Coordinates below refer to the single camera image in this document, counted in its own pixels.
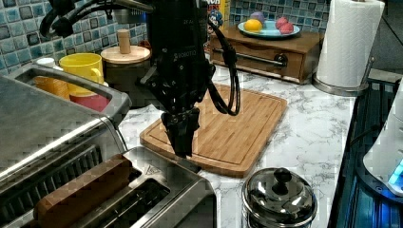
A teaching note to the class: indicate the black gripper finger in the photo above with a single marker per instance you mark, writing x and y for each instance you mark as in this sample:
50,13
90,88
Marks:
172,123
191,124

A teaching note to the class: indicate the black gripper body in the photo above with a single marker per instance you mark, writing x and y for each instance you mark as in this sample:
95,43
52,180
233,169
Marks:
177,78

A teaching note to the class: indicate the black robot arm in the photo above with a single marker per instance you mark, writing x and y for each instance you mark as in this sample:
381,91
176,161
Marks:
170,23

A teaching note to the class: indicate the silver two-slot toaster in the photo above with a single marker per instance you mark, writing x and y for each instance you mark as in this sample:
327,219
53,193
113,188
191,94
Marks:
161,194

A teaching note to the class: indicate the toast slice in toaster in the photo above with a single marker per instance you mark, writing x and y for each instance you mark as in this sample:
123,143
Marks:
70,202

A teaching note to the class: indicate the stainless toaster oven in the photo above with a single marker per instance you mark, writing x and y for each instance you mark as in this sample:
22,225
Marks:
47,141

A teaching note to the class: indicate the bamboo cutting board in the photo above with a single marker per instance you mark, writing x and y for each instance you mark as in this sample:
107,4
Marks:
230,145

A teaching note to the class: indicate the dark jar with wooden lid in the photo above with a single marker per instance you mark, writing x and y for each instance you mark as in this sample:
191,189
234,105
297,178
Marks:
124,67

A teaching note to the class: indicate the red cup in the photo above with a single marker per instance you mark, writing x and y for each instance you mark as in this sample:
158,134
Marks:
92,101

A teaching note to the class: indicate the yellow mug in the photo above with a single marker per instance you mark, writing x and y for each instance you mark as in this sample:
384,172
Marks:
86,65

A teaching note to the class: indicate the yellow cereal box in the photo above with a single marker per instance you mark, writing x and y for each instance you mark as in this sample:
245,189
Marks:
217,12

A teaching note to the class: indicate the yellow lemon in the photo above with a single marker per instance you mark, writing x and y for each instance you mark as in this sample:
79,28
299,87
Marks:
253,25

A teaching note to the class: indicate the light blue plate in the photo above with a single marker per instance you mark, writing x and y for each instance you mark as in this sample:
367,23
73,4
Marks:
269,31

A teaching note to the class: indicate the purple fruit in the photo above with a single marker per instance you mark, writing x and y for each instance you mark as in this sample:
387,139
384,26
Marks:
258,15

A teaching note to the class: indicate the glass french press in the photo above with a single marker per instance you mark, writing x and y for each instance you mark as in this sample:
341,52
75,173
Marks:
277,198

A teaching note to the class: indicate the wooden drawer box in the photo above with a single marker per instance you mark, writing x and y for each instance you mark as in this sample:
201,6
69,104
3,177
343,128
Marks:
292,59

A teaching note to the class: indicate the red apple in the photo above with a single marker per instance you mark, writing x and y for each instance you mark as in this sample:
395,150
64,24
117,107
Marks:
286,28
280,22

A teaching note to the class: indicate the metal paper towel holder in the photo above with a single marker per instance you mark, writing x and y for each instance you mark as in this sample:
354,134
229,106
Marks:
355,91

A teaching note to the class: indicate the paper towel roll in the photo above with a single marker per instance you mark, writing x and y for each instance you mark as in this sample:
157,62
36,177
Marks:
348,41

